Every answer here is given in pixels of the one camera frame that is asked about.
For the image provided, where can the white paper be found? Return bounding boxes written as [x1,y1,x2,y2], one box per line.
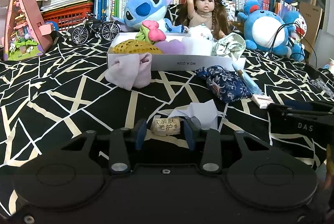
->
[168,100,219,130]

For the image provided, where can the small beige printed pad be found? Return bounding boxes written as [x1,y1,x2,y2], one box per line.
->
[151,116,181,136]

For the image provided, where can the navy floral drawstring pouch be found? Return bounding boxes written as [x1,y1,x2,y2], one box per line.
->
[195,65,253,103]

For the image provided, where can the light blue plastic packet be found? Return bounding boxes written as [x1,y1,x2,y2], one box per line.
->
[232,62,263,95]

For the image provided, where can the pale pink cloth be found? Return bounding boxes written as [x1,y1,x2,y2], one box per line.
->
[105,53,152,91]

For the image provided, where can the white foam block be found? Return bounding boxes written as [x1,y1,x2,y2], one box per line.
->
[182,36,213,56]

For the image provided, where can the green gingham floral cloth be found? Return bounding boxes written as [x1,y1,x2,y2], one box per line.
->
[211,33,246,60]

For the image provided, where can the purple fluffy heart plush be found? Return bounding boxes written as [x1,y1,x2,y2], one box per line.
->
[154,39,186,54]

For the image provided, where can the white fluffy cat plush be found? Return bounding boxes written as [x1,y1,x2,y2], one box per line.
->
[185,25,214,43]

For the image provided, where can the pink bow green scrunchie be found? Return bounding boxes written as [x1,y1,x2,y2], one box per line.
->
[135,20,166,44]

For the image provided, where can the white cardboard box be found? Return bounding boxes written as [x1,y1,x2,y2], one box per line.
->
[107,33,246,71]

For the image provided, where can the blue Doraemon plush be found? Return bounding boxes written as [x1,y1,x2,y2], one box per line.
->
[283,10,307,62]

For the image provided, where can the black white patterned cloth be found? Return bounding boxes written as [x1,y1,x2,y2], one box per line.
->
[1,34,325,218]

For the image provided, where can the blue round Marill plush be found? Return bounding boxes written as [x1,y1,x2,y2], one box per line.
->
[238,0,291,56]

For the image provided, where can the brown haired baby doll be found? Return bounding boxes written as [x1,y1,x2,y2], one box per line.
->
[176,0,231,40]

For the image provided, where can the miniature black bicycle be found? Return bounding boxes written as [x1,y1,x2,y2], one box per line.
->
[70,13,121,45]

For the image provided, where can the blue Stitch plush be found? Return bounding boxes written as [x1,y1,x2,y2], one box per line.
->
[110,0,185,33]

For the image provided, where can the red plastic basket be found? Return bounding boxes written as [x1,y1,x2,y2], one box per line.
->
[42,1,93,31]

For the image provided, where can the pink triangular dollhouse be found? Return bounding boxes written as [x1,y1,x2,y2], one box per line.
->
[2,0,54,61]

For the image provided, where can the black cable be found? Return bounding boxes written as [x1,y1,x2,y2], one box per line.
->
[264,22,319,68]

